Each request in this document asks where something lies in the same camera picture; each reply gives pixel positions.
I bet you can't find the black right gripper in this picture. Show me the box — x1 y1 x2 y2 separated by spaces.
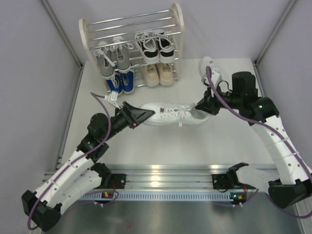
196 83 242 116

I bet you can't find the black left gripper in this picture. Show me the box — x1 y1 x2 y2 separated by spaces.
102 101 155 142

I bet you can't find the blue canvas sneaker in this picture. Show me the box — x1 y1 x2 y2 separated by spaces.
121 69 135 94
106 73 123 95

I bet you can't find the beige lace sneaker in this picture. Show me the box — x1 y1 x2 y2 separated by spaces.
141 64 159 87
157 63 174 86

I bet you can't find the grey canvas sneaker back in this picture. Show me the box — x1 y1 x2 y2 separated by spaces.
94 41 115 80

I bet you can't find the grey canvas sneaker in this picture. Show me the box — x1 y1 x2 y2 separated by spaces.
94 41 115 80
110 36 134 73

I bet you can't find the grey canvas sneaker front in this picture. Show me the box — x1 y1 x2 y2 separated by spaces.
110 36 134 73

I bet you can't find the black white sneaker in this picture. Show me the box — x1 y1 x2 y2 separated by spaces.
153 29 175 63
135 31 160 64

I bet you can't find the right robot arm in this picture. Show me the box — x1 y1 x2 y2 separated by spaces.
195 70 312 209

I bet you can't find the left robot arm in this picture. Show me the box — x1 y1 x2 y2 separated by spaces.
21 101 155 232

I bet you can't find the cream and chrome shoe rack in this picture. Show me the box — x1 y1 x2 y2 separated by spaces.
78 2 186 95

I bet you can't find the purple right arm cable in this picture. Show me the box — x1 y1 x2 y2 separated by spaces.
205 65 312 219

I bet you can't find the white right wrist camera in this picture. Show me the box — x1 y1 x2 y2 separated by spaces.
201 71 222 86

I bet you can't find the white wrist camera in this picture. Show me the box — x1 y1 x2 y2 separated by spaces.
104 91 120 109
201 71 222 86

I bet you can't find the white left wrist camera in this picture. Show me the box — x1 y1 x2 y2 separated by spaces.
104 91 120 109

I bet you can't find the aluminium mounting rail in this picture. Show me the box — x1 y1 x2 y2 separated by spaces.
40 163 305 191

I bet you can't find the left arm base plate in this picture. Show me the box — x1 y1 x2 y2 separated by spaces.
100 174 126 190

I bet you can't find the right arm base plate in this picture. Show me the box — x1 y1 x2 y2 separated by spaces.
212 174 255 191

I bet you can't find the perforated cable duct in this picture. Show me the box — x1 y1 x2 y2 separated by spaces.
80 191 244 202

